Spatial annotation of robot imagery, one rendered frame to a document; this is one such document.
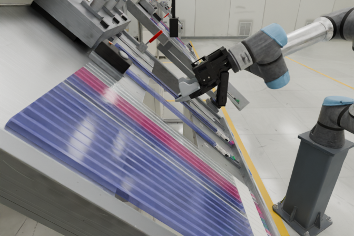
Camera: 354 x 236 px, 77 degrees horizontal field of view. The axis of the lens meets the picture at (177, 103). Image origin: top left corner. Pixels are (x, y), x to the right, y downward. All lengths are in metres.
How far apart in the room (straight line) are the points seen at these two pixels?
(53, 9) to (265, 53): 0.53
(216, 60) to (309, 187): 0.97
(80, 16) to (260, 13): 8.44
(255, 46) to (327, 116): 0.69
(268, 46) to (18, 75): 0.57
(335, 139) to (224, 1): 7.48
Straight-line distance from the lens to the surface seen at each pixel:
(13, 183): 0.26
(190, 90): 0.67
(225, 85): 0.68
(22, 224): 0.82
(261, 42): 0.67
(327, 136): 1.29
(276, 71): 0.72
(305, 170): 1.40
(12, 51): 0.39
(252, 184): 0.67
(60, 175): 0.25
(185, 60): 1.66
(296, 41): 0.92
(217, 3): 8.40
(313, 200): 1.46
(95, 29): 0.51
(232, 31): 8.58
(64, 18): 0.53
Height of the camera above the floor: 1.18
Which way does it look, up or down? 24 degrees down
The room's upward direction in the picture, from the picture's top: straight up
